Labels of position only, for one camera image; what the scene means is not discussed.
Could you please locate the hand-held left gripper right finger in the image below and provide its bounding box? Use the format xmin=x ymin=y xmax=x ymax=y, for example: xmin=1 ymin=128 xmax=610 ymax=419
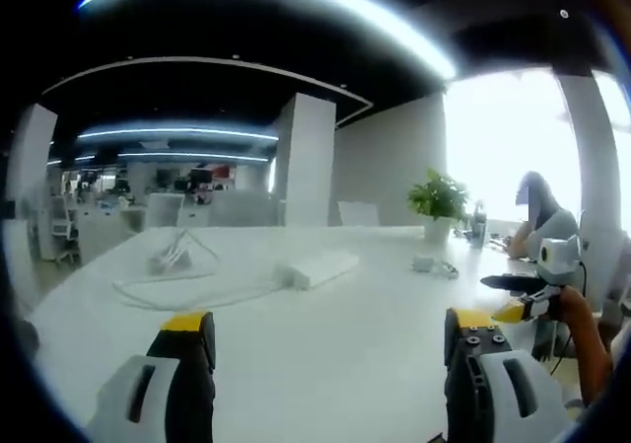
xmin=443 ymin=307 xmax=576 ymax=443

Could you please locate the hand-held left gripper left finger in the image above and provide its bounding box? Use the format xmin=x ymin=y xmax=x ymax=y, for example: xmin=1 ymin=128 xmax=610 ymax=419
xmin=84 ymin=310 xmax=218 ymax=443

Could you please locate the white power strip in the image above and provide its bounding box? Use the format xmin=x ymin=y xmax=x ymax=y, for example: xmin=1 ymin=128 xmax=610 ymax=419
xmin=272 ymin=248 xmax=361 ymax=291

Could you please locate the grey desk bottle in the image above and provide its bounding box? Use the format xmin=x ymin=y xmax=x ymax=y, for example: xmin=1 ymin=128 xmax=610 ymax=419
xmin=469 ymin=199 xmax=490 ymax=251

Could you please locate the white desk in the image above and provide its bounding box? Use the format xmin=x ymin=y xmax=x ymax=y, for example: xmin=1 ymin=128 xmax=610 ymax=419
xmin=27 ymin=224 xmax=543 ymax=443

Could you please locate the thin ceiling light strip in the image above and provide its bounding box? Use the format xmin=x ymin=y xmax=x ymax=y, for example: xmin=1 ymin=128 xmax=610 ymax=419
xmin=76 ymin=126 xmax=280 ymax=142

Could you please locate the long ceiling light strip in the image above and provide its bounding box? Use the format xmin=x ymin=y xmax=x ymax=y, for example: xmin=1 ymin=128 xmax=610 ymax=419
xmin=77 ymin=0 xmax=458 ymax=80

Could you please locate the green potted plant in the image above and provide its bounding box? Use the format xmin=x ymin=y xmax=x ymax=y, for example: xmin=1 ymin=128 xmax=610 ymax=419
xmin=406 ymin=168 xmax=470 ymax=246

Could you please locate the white office chair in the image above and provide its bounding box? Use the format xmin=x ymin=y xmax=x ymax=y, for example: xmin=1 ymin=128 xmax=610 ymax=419
xmin=47 ymin=194 xmax=83 ymax=267

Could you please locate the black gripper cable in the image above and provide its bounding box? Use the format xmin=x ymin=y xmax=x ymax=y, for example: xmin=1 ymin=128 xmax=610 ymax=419
xmin=549 ymin=259 xmax=591 ymax=378

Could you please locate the white power strip cable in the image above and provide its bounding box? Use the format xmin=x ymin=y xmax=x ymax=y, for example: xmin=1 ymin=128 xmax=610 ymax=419
xmin=111 ymin=229 xmax=297 ymax=312

